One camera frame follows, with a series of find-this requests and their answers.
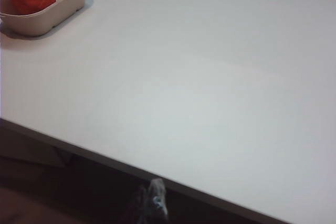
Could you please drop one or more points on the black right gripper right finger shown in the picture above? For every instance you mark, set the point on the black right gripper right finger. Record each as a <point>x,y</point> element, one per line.
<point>157,200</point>

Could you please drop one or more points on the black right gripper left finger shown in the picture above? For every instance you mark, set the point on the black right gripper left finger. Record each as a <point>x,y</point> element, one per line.
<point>137,205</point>

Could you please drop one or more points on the brown paper lunchbox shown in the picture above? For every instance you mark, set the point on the brown paper lunchbox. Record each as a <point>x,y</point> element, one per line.
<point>39,22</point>

